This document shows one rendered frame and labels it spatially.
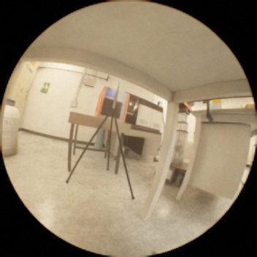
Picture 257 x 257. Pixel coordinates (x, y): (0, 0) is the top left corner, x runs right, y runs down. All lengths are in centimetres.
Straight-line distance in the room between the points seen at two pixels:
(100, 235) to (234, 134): 116
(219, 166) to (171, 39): 91
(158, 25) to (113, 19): 11
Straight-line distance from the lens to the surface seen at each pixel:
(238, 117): 88
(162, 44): 31
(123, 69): 37
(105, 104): 113
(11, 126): 151
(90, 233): 66
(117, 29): 30
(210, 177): 97
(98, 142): 250
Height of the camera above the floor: 61
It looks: 2 degrees up
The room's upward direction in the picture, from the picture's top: 10 degrees clockwise
